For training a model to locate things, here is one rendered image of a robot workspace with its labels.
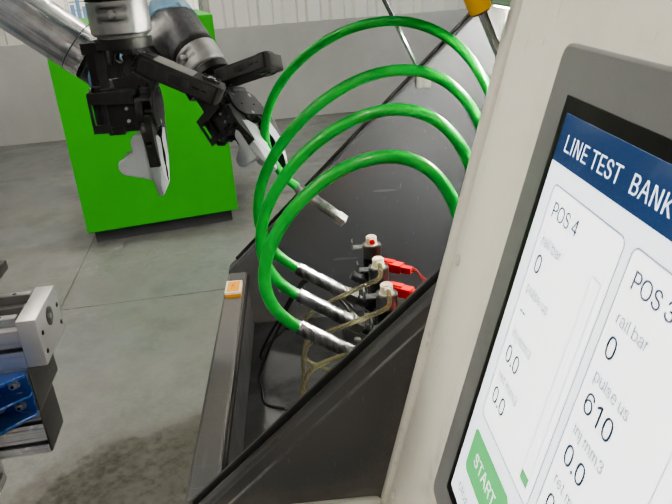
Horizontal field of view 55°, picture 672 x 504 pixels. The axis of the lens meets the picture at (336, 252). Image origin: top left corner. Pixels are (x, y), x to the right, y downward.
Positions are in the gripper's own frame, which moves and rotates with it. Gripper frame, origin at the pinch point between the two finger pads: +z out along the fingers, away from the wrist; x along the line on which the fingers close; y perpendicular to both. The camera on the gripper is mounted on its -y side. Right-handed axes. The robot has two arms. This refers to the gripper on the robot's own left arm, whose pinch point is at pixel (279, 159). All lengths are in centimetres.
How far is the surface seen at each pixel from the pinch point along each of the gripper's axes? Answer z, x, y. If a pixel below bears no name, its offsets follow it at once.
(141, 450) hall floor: 12, -59, 149
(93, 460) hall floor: 7, -47, 159
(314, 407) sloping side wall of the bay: 35.9, 33.1, -7.4
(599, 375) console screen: 42, 53, -40
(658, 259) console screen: 39, 54, -46
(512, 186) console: 31, 39, -38
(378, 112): 13.0, 19.0, -25.6
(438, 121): 17.2, 14.8, -29.1
